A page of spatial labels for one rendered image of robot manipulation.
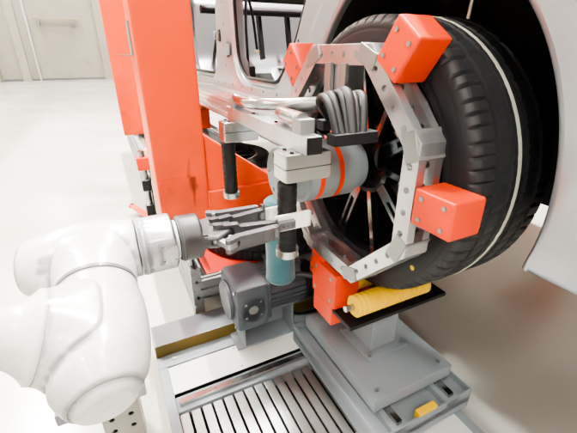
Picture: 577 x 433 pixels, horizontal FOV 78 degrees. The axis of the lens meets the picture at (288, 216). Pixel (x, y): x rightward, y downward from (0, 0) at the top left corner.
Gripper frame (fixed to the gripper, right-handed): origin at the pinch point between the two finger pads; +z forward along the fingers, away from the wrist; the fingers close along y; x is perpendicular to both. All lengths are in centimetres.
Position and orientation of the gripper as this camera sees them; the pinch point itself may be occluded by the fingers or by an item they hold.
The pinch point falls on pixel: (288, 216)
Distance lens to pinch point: 66.4
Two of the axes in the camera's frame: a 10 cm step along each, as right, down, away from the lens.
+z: 9.0, -1.8, 4.1
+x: 0.0, -9.1, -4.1
